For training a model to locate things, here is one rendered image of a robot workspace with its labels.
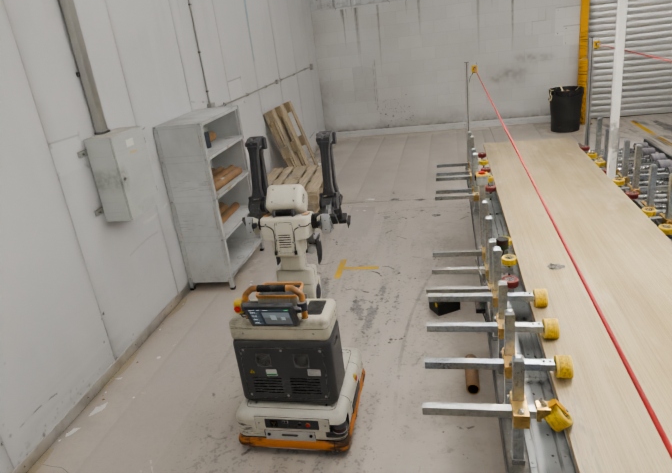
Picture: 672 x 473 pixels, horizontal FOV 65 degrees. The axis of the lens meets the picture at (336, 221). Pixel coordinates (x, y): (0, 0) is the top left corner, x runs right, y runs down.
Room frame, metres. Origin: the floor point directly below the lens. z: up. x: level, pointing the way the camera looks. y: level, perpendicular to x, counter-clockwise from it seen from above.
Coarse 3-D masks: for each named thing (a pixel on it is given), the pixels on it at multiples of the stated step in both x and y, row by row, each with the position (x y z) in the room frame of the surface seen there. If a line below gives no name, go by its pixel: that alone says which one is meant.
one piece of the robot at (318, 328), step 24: (264, 288) 2.39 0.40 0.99; (288, 288) 2.36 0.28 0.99; (240, 312) 2.41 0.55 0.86; (312, 312) 2.41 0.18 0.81; (336, 312) 2.51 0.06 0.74; (240, 336) 2.41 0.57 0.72; (264, 336) 2.38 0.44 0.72; (288, 336) 2.35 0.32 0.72; (312, 336) 2.32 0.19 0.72; (336, 336) 2.46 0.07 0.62; (240, 360) 2.42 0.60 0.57; (264, 360) 2.40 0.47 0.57; (288, 360) 2.36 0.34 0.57; (312, 360) 2.33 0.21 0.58; (336, 360) 2.38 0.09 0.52; (264, 384) 2.39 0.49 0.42; (288, 384) 2.36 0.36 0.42; (312, 384) 2.33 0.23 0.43; (336, 384) 2.32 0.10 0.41
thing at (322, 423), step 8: (256, 416) 2.33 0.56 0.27; (264, 416) 2.32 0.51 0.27; (272, 416) 2.31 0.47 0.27; (280, 416) 2.30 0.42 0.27; (288, 416) 2.29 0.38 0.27; (296, 416) 2.29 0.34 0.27; (256, 424) 2.33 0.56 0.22; (264, 424) 2.31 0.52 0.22; (272, 424) 2.30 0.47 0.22; (280, 424) 2.30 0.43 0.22; (288, 424) 2.29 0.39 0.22; (296, 424) 2.27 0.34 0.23; (304, 424) 2.26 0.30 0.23; (312, 424) 2.25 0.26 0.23; (320, 424) 2.24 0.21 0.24; (328, 424) 2.23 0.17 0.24
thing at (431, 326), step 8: (432, 328) 1.91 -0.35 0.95; (440, 328) 1.91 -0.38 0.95; (448, 328) 1.90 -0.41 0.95; (456, 328) 1.89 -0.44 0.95; (464, 328) 1.88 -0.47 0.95; (472, 328) 1.88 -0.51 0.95; (480, 328) 1.87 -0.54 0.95; (488, 328) 1.86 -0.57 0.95; (496, 328) 1.85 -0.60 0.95; (520, 328) 1.83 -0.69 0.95; (528, 328) 1.83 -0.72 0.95; (536, 328) 1.82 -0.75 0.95
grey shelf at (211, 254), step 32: (160, 128) 4.50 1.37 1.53; (192, 128) 4.43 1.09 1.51; (224, 128) 5.32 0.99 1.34; (160, 160) 4.51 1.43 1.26; (192, 160) 4.44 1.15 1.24; (224, 160) 5.33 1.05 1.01; (192, 192) 4.46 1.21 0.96; (224, 192) 4.61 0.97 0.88; (192, 224) 4.47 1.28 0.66; (224, 224) 4.79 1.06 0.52; (192, 256) 4.49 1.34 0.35; (224, 256) 4.42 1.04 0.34; (192, 288) 4.50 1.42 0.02
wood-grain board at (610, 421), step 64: (512, 192) 3.60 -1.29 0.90; (576, 192) 3.44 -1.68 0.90; (576, 256) 2.49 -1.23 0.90; (640, 256) 2.40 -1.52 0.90; (576, 320) 1.91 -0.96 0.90; (640, 320) 1.86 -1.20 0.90; (576, 384) 1.52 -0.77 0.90; (640, 384) 1.48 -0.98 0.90; (576, 448) 1.24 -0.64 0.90; (640, 448) 1.21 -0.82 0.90
